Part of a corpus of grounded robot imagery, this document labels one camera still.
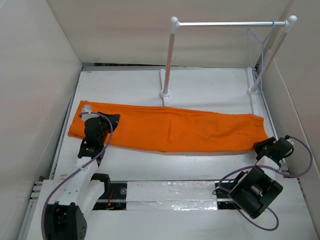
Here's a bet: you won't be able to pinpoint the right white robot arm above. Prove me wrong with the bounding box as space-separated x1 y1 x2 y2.
228 136 294 219

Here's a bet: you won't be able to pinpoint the white clothes rack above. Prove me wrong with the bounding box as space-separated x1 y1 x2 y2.
159 15 298 107

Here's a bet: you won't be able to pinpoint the light blue wire hanger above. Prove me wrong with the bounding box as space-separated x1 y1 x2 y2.
246 20 279 93

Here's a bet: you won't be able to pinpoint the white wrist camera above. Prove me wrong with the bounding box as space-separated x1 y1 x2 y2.
284 135 295 154
79 104 99 122

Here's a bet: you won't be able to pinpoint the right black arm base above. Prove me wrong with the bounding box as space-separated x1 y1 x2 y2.
212 182 240 210

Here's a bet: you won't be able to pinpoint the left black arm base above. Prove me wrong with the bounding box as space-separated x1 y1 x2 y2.
91 173 128 211

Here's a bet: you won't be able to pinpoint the orange trousers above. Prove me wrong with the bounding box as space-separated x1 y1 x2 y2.
68 100 268 153

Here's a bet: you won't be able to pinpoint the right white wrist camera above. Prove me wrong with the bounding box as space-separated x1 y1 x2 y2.
284 135 295 154

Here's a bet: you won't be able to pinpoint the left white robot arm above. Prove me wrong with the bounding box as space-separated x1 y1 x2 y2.
41 110 121 240

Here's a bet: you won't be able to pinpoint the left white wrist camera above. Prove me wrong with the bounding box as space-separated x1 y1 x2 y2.
79 104 99 122

